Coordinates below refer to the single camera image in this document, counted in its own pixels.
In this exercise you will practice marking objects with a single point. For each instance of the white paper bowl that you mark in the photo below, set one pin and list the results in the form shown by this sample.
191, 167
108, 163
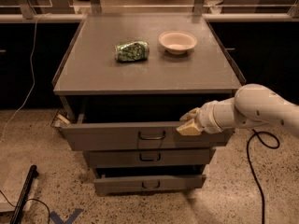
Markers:
177, 42

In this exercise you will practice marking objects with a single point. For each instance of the grey drawer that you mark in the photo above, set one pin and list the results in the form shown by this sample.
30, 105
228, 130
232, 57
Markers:
147, 158
132, 122
110, 185

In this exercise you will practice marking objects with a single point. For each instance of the grey top drawer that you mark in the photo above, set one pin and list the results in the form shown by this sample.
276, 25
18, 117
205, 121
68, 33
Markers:
132, 122

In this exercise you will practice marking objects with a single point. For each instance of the grey metal drawer cabinet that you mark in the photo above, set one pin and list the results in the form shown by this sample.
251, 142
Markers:
126, 81

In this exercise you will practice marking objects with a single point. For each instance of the grey middle drawer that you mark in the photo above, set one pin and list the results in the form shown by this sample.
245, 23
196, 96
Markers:
147, 158

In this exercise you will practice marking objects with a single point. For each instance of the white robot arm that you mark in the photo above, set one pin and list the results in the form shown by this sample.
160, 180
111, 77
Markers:
253, 105

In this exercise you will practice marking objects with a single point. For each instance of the grey bottom drawer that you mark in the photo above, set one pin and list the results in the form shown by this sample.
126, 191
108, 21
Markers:
110, 185

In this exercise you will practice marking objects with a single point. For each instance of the crushed green soda can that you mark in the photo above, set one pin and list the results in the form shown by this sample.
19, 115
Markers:
132, 51

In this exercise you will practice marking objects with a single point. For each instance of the wire basket behind cabinet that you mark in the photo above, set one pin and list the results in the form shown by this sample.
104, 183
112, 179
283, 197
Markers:
60, 119

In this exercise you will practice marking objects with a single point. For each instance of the long dark lab bench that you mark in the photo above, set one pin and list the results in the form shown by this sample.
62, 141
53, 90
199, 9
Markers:
45, 64

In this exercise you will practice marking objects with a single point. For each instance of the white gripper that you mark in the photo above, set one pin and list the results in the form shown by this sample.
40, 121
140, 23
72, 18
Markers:
206, 117

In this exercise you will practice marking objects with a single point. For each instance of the black bar on floor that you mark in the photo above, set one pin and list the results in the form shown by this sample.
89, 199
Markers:
32, 174

